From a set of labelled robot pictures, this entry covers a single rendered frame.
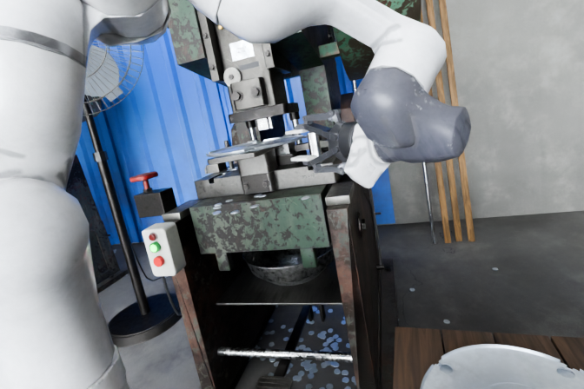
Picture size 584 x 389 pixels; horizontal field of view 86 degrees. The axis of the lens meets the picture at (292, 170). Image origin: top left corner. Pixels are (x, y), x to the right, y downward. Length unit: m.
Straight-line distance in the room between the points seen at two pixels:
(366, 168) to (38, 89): 0.45
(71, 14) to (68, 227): 0.25
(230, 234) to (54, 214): 0.63
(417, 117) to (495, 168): 1.85
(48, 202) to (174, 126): 2.28
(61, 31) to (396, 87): 0.40
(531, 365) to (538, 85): 1.78
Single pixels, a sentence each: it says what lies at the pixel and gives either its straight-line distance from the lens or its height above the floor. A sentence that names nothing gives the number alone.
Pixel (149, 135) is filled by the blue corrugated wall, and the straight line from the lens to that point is 2.76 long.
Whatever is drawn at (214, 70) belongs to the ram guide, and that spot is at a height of 1.02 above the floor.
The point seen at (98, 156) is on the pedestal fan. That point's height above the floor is 0.83.
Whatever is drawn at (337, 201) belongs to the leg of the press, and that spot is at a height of 0.63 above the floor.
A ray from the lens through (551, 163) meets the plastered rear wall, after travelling 2.39.
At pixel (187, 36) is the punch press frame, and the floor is 1.13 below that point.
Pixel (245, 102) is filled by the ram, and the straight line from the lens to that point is 0.96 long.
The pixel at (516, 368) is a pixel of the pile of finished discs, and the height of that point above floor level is 0.36.
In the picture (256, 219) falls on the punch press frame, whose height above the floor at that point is 0.59.
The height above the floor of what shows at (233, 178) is 0.70.
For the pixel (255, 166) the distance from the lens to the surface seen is 0.90.
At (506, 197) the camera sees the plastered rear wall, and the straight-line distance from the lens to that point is 2.36.
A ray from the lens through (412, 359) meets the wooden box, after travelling 0.74.
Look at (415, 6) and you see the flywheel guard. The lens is 0.75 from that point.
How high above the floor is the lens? 0.85
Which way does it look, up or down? 9 degrees down
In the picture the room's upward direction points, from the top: 11 degrees counter-clockwise
